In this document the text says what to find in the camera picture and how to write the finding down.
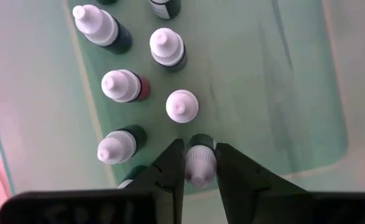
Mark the green translucent plastic bin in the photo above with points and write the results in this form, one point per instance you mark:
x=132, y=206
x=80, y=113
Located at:
x=247, y=93

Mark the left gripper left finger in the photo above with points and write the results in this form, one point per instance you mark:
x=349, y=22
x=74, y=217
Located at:
x=169, y=171

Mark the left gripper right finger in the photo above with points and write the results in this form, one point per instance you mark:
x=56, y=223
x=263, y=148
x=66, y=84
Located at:
x=236, y=177

